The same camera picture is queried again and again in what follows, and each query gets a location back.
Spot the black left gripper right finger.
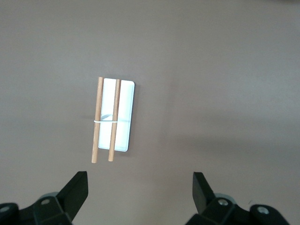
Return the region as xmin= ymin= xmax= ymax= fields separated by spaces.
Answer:
xmin=185 ymin=172 xmax=251 ymax=225

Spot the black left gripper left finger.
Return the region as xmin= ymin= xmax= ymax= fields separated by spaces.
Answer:
xmin=17 ymin=171 xmax=89 ymax=225

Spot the white rectangular tray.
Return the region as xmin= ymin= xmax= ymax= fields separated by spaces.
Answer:
xmin=90 ymin=76 xmax=136 ymax=164

